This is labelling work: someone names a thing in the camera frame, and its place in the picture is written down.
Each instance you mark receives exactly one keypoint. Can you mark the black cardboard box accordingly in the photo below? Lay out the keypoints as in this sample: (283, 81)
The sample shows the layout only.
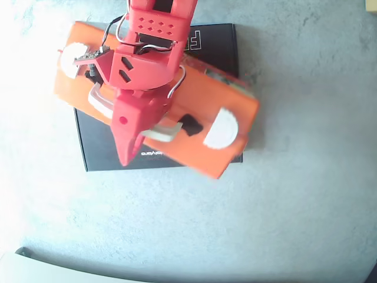
(97, 138)

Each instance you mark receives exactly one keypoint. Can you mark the tan wooden object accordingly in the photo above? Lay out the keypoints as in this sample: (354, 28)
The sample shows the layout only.
(371, 5)

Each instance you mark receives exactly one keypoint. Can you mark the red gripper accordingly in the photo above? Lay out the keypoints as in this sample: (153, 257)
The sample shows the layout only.
(128, 118)

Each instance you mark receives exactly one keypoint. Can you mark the red robot arm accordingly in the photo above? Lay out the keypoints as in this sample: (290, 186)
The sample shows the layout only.
(165, 20)

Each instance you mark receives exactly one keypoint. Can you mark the small camera circuit board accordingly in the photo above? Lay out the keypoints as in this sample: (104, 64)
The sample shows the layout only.
(92, 55)

